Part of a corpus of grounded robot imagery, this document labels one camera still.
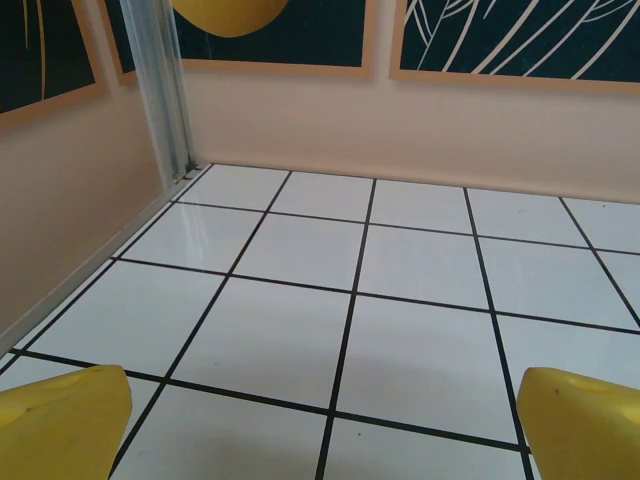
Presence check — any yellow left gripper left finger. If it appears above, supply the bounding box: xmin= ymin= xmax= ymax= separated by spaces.
xmin=0 ymin=364 xmax=133 ymax=480

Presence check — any aluminium frame post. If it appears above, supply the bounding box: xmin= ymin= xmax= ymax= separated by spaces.
xmin=121 ymin=0 xmax=204 ymax=184

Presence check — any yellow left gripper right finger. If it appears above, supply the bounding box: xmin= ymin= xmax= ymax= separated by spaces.
xmin=516 ymin=366 xmax=640 ymax=480

